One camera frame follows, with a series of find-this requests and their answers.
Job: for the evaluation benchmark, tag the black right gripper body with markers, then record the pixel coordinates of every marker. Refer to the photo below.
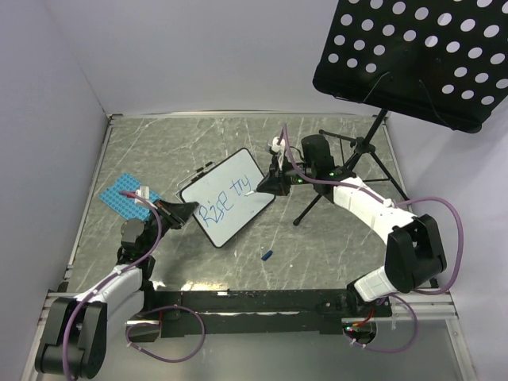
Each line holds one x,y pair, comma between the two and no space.
280,169

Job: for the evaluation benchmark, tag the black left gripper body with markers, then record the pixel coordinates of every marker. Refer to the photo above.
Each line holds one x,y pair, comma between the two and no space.
165,219

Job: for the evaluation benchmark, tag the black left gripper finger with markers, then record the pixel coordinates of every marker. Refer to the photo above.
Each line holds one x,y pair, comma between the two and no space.
169,207
181,216

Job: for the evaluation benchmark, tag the small black-framed whiteboard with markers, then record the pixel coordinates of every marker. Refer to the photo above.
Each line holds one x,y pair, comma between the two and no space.
223,210

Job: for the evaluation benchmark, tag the blue marker cap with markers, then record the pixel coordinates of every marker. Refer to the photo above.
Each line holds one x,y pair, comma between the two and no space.
267,255

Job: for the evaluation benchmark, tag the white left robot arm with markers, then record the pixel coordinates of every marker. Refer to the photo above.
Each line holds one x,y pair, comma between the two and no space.
77,329

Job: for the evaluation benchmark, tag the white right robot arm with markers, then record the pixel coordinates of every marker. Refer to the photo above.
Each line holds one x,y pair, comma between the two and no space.
414,251

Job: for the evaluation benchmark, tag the blue studded building plate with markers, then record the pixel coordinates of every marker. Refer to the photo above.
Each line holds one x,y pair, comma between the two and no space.
122,205

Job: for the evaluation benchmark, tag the black perforated music stand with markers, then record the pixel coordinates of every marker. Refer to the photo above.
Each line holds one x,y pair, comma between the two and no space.
441,62

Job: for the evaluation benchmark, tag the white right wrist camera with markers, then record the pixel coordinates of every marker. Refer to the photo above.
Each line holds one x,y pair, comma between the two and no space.
276,146

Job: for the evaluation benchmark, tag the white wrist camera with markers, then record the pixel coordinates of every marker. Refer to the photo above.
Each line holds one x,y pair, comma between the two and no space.
276,146
141,195

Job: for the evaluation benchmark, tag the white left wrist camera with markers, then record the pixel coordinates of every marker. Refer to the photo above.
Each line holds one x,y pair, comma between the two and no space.
141,195

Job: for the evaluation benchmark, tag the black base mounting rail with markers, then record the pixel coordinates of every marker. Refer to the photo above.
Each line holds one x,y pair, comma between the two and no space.
241,312

